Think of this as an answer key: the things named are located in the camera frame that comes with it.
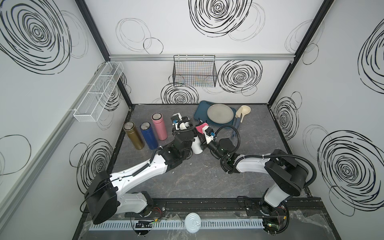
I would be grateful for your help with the beige ladle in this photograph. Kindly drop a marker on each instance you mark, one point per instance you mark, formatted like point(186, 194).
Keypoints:
point(245, 110)

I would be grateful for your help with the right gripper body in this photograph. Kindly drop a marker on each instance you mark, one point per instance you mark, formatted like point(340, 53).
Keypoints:
point(213, 148)

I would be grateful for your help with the white thermos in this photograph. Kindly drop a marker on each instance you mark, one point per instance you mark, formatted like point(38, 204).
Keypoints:
point(197, 146)

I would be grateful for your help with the white slotted cable duct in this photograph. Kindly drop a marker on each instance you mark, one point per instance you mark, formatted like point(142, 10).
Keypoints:
point(207, 224)

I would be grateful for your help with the white mesh shelf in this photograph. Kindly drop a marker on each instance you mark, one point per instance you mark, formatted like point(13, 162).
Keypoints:
point(103, 84)

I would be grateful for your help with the blue handled utensil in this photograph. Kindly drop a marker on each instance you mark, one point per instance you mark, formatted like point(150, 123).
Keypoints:
point(238, 117)

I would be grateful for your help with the pink cloth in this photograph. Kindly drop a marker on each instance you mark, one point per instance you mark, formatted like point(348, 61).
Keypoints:
point(201, 127)

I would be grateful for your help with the black wire basket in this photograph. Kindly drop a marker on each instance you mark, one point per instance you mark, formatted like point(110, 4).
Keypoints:
point(195, 71)

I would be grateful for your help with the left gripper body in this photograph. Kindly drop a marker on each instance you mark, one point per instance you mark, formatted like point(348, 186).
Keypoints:
point(191, 131)

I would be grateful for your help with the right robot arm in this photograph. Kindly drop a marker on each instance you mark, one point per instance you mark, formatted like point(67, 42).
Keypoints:
point(290, 173)

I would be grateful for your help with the grey round plate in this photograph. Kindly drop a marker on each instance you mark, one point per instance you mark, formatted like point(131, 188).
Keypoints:
point(220, 114)

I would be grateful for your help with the gold thermos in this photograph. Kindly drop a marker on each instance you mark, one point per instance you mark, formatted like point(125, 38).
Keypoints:
point(133, 134)

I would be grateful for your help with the pink thermos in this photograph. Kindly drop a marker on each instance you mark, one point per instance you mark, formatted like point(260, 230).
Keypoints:
point(160, 126)

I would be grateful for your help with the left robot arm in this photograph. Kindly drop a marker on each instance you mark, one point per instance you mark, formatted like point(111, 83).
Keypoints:
point(108, 194)

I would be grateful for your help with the teal tray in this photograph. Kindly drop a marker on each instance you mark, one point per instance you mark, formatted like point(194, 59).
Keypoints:
point(201, 114)

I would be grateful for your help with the white round can lid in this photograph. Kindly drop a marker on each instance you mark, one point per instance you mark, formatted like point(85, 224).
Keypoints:
point(193, 223)

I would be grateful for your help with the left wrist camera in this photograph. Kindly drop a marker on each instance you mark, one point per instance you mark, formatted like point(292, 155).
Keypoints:
point(176, 122)

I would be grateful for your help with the blue thermos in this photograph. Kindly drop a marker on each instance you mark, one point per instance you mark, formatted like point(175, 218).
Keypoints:
point(149, 136)

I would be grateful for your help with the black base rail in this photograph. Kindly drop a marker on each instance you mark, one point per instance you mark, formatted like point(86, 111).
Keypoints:
point(253, 207)

